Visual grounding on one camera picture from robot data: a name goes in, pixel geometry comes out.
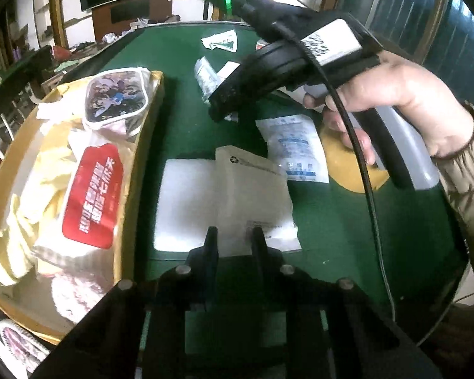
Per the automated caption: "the white blue medicine sachet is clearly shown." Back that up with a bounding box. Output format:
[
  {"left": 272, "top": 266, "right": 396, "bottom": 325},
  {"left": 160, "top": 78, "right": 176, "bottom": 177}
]
[{"left": 255, "top": 115, "right": 330, "bottom": 183}]

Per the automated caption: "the red white wet wipes pack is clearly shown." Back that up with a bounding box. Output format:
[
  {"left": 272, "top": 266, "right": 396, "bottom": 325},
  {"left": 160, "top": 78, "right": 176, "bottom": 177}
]
[{"left": 32, "top": 143, "right": 124, "bottom": 267}]

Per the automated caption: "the yellow padded envelope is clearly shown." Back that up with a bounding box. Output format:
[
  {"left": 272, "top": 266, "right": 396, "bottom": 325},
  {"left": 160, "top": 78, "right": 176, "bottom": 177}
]
[{"left": 318, "top": 126, "right": 391, "bottom": 194}]

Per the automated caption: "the white foam sheet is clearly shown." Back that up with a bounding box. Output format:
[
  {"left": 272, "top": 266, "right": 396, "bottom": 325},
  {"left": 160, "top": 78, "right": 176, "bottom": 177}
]
[{"left": 154, "top": 159, "right": 217, "bottom": 252}]

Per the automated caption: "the pale yellow cloth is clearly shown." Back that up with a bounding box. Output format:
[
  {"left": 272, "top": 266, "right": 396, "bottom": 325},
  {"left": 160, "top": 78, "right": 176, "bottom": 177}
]
[{"left": 0, "top": 141, "right": 79, "bottom": 288}]

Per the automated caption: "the white printed plastic bag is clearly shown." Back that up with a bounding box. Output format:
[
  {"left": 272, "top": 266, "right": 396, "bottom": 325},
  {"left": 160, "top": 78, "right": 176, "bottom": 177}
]
[{"left": 216, "top": 146, "right": 301, "bottom": 257}]

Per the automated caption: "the anime print pencil case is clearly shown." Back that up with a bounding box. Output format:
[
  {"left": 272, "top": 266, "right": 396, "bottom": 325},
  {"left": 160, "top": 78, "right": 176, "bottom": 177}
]
[{"left": 82, "top": 68, "right": 155, "bottom": 129}]

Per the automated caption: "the white cloth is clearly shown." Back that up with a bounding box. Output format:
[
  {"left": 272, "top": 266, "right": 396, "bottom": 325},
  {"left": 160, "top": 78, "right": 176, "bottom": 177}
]
[{"left": 36, "top": 80, "right": 89, "bottom": 124}]

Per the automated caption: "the person's right hand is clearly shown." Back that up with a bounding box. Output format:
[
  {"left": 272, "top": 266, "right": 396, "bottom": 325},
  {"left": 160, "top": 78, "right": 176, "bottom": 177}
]
[{"left": 301, "top": 50, "right": 474, "bottom": 167}]

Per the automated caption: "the white paper sheet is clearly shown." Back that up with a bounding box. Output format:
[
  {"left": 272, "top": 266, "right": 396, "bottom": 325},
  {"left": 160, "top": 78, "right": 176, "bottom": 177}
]
[{"left": 216, "top": 61, "right": 240, "bottom": 82}]

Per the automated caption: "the white green paper packet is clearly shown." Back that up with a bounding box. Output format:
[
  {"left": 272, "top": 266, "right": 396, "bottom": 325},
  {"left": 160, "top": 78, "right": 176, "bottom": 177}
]
[{"left": 201, "top": 29, "right": 238, "bottom": 53}]

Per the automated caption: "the silver printed tube pack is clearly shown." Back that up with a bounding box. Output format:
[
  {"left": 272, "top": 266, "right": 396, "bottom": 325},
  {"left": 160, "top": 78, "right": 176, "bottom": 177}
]
[{"left": 194, "top": 57, "right": 221, "bottom": 102}]

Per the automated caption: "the yellow cardboard box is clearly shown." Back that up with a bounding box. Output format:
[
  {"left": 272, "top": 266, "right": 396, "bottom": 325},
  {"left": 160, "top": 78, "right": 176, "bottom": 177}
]
[{"left": 0, "top": 68, "right": 164, "bottom": 344}]

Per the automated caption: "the pink patterned zipper pouch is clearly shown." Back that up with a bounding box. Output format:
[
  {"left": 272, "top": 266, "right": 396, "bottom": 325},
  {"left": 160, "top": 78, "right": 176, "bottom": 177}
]
[{"left": 0, "top": 319, "right": 50, "bottom": 376}]

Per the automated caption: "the brown tv cabinet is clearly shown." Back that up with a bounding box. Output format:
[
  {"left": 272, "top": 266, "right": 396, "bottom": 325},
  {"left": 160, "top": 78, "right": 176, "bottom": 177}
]
[{"left": 91, "top": 0, "right": 172, "bottom": 42}]

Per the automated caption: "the red plastic bag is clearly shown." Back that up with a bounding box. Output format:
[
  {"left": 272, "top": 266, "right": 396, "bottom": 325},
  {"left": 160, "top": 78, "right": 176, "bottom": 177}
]
[{"left": 52, "top": 45, "right": 72, "bottom": 63}]

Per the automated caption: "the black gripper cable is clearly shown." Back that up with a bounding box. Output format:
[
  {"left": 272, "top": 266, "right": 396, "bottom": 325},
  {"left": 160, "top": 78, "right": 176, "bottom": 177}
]
[{"left": 272, "top": 21, "right": 398, "bottom": 323}]

